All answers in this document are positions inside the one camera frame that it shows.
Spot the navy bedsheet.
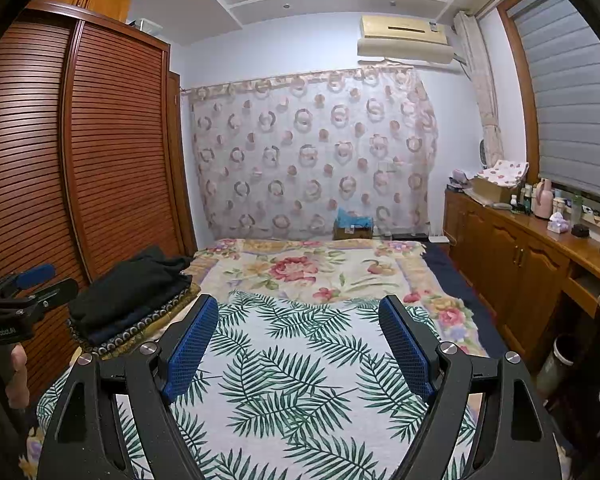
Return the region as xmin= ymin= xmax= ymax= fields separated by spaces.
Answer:
xmin=422 ymin=242 xmax=511 ymax=361

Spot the person's left hand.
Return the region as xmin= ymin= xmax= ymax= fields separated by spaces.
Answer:
xmin=7 ymin=346 xmax=31 ymax=411

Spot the beige window curtain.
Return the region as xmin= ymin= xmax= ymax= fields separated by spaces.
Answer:
xmin=452 ymin=10 xmax=505 ymax=168

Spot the blue cloth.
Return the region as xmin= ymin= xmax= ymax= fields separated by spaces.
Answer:
xmin=334 ymin=207 xmax=375 ymax=231

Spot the pink thermos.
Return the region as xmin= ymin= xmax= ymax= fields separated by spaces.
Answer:
xmin=535 ymin=178 xmax=553 ymax=219

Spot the beige air conditioner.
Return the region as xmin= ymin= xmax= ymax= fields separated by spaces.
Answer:
xmin=357 ymin=14 xmax=456 ymax=66

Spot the grey trash bin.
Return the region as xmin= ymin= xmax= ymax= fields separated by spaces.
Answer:
xmin=536 ymin=335 xmax=578 ymax=393

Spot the grey window blind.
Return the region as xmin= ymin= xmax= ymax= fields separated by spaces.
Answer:
xmin=507 ymin=0 xmax=600 ymax=196

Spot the wooden sideboard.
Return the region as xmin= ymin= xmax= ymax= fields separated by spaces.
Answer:
xmin=442 ymin=187 xmax=600 ymax=376

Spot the black t-shirt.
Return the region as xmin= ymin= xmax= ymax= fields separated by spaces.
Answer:
xmin=69 ymin=246 xmax=195 ymax=338

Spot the circle print curtain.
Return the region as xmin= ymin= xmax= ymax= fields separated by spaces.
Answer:
xmin=185 ymin=67 xmax=440 ymax=241

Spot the small cardboard box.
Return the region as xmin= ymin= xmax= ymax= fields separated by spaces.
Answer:
xmin=332 ymin=222 xmax=374 ymax=241

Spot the floral blanket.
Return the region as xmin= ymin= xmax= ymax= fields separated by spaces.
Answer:
xmin=25 ymin=237 xmax=491 ymax=480

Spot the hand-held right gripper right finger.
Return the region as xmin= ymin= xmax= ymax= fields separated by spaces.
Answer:
xmin=378 ymin=294 xmax=563 ymax=480

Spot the patterned folded blanket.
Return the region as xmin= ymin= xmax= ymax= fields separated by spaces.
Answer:
xmin=66 ymin=282 xmax=202 ymax=361

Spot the navy folded garment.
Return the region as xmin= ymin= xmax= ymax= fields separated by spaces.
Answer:
xmin=80 ymin=290 xmax=191 ymax=348

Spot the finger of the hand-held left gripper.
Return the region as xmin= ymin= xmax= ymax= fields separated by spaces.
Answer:
xmin=0 ymin=278 xmax=80 ymax=312
xmin=0 ymin=264 xmax=57 ymax=295

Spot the wooden louvred wardrobe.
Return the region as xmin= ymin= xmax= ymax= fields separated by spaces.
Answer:
xmin=0 ymin=2 xmax=198 ymax=401

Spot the wooden window frame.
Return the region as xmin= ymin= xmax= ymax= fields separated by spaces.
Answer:
xmin=472 ymin=0 xmax=600 ymax=201

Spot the white floral cloth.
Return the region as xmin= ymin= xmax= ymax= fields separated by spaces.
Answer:
xmin=477 ymin=160 xmax=530 ymax=186

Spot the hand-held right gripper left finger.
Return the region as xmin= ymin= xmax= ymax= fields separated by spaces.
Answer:
xmin=36 ymin=294 xmax=220 ymax=480

